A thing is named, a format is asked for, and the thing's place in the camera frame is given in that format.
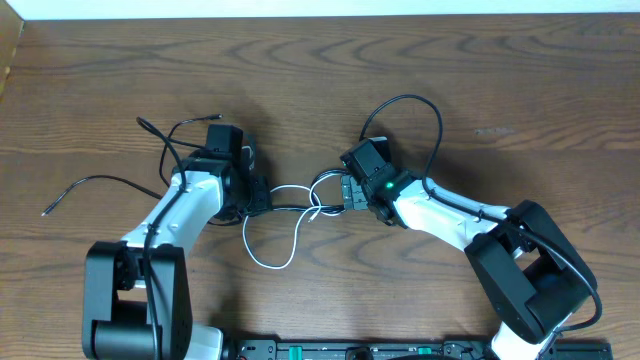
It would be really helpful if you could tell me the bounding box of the white USB cable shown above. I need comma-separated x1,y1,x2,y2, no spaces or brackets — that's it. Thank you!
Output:
241,172,347,271

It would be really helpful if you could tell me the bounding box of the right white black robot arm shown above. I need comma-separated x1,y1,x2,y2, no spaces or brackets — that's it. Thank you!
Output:
347,168,603,359

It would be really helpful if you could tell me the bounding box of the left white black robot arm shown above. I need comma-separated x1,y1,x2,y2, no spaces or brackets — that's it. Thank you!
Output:
82,145,270,359

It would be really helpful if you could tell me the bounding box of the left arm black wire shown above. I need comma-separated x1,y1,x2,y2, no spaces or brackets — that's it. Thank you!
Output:
135,116,189,360

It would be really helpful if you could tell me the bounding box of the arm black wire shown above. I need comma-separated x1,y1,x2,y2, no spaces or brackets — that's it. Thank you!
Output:
135,116,189,360
358,93,603,334

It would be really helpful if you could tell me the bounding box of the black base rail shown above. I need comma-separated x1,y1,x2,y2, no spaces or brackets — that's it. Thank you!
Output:
219,339,614,360

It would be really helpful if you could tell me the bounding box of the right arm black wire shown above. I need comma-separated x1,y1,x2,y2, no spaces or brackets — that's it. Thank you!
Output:
358,93,603,334

